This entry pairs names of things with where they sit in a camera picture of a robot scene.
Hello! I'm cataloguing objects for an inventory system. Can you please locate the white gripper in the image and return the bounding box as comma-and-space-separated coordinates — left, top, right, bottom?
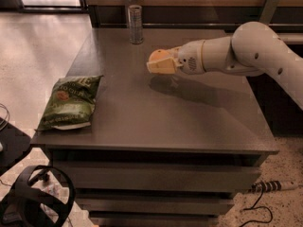
147, 40, 205, 75

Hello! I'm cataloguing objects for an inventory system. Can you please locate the black side table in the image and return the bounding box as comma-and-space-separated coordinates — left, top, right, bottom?
0, 123, 30, 176

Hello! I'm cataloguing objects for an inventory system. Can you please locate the orange fruit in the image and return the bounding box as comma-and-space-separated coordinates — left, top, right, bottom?
149, 49, 170, 62

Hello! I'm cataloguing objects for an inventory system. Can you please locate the green jalapeno chip bag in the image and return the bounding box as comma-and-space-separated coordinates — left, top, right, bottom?
38, 76, 101, 131

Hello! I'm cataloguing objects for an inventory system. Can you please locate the black power cable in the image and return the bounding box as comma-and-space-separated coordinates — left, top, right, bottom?
238, 189, 274, 227

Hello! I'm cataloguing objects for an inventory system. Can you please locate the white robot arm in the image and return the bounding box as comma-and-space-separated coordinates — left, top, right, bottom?
147, 22, 303, 109

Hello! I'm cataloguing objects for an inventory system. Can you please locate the grey metal wall bracket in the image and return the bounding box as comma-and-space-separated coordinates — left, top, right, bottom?
258, 0, 280, 25

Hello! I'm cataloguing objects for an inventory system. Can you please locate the silver drink can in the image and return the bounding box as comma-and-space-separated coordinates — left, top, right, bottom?
128, 5, 143, 44

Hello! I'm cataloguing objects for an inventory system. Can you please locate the striped power strip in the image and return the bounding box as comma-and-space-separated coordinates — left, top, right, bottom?
250, 180, 299, 194

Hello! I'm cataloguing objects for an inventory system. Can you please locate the grey drawer cabinet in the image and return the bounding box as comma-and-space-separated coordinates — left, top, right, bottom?
32, 28, 276, 227

